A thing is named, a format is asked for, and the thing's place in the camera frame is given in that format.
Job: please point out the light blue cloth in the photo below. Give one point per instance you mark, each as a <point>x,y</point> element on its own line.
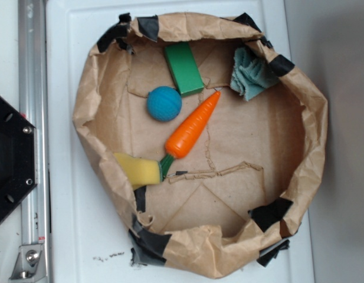
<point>251,75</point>

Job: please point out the orange plastic toy carrot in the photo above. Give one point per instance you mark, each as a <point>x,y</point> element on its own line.
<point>183,139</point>

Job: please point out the blue textured ball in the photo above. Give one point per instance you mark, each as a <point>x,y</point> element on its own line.
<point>164,103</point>

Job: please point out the yellow sponge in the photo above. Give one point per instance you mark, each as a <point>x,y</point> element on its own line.
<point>139,171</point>

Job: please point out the green rectangular block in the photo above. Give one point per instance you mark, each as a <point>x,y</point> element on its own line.
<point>183,69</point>

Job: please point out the brown paper bag basin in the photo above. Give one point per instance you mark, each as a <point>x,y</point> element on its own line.
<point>253,172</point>

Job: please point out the white tray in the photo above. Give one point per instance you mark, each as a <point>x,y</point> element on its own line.
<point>90,242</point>

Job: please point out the aluminium frame rail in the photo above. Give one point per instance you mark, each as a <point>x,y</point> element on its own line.
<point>32,65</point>

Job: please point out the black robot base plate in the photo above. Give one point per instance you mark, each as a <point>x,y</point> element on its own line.
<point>17,159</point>

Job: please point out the metal corner bracket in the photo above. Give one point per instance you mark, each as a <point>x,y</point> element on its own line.
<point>30,264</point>

